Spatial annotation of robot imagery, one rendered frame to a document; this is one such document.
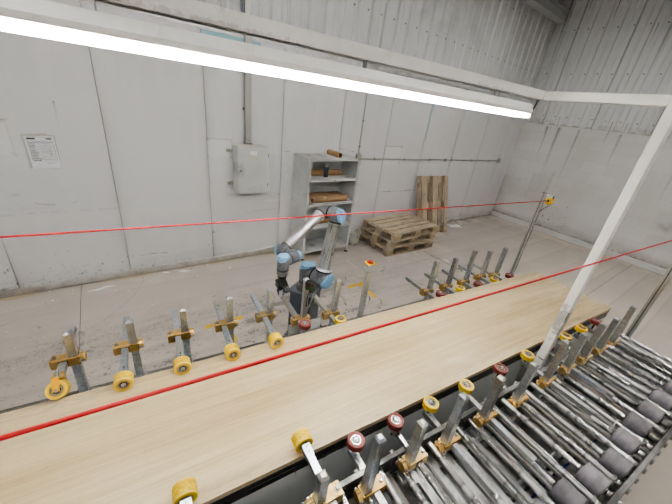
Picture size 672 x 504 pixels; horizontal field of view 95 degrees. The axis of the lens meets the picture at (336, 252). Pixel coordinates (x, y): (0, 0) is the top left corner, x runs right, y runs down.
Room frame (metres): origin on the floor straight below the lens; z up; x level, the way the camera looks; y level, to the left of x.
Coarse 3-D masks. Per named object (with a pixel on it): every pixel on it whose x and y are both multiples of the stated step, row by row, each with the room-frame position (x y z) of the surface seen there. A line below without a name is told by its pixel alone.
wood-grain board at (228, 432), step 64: (384, 320) 1.80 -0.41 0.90; (448, 320) 1.90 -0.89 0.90; (512, 320) 2.01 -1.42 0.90; (576, 320) 2.13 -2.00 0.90; (192, 384) 1.07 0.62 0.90; (256, 384) 1.12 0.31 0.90; (320, 384) 1.17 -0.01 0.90; (384, 384) 1.23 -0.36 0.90; (448, 384) 1.29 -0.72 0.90; (0, 448) 0.68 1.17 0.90; (64, 448) 0.71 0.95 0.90; (128, 448) 0.74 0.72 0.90; (192, 448) 0.77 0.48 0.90; (256, 448) 0.80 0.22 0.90; (320, 448) 0.84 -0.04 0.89
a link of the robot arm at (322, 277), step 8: (328, 208) 2.57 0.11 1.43; (336, 208) 2.55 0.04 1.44; (328, 216) 2.54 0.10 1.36; (336, 216) 2.49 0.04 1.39; (344, 216) 2.55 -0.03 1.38; (328, 224) 2.52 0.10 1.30; (336, 224) 2.49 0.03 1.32; (328, 232) 2.49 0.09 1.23; (336, 232) 2.49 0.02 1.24; (328, 240) 2.47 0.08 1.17; (336, 240) 2.50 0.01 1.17; (328, 248) 2.46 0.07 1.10; (328, 256) 2.45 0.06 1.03; (320, 264) 2.45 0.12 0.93; (328, 264) 2.44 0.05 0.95; (312, 272) 2.46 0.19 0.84; (320, 272) 2.41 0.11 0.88; (328, 272) 2.42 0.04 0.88; (320, 280) 2.38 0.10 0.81; (328, 280) 2.40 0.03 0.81
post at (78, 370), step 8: (64, 336) 1.08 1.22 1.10; (72, 336) 1.10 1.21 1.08; (64, 344) 1.07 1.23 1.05; (72, 344) 1.09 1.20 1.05; (72, 352) 1.08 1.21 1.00; (72, 368) 1.07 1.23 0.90; (80, 368) 1.09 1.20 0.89; (80, 376) 1.08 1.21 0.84; (80, 384) 1.08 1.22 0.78; (88, 384) 1.11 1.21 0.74; (80, 392) 1.07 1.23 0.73
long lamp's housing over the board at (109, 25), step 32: (0, 0) 0.87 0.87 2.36; (32, 0) 0.91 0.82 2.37; (96, 32) 0.96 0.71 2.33; (128, 32) 1.00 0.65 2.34; (160, 32) 1.05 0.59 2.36; (192, 32) 1.10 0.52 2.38; (288, 64) 1.25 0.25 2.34; (320, 64) 1.33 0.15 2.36; (448, 96) 1.69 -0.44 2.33; (480, 96) 1.83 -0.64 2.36
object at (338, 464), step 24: (480, 384) 1.47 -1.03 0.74; (408, 408) 1.13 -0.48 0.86; (360, 432) 0.96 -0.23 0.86; (384, 432) 1.05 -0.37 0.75; (408, 432) 1.16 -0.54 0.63; (336, 456) 0.90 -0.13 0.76; (360, 456) 0.99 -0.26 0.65; (384, 456) 1.09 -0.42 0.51; (264, 480) 0.71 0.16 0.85; (288, 480) 0.77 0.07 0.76; (312, 480) 0.84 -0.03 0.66
